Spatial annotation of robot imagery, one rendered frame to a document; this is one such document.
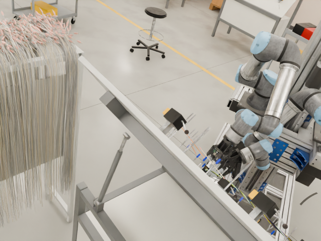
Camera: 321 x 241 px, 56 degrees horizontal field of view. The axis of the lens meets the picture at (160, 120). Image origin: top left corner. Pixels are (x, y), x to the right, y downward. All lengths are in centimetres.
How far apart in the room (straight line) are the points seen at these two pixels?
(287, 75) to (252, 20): 440
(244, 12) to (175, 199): 470
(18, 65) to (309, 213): 288
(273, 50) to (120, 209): 110
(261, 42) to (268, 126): 41
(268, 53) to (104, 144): 199
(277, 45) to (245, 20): 442
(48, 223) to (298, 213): 227
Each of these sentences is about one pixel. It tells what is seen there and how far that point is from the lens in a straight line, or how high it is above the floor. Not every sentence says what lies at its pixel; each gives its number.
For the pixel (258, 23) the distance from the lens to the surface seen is 586.
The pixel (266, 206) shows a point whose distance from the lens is 88.
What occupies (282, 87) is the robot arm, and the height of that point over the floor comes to 153.
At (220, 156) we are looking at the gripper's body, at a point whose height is 126.
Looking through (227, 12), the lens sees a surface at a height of 56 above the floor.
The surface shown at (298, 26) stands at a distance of 472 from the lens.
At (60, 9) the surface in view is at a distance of 561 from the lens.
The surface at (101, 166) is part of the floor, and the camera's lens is 288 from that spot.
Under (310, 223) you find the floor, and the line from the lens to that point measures 330.
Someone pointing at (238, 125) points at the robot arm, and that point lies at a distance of 136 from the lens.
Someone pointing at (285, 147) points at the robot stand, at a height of 100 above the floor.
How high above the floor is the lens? 214
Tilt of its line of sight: 37 degrees down
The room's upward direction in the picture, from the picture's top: 16 degrees clockwise
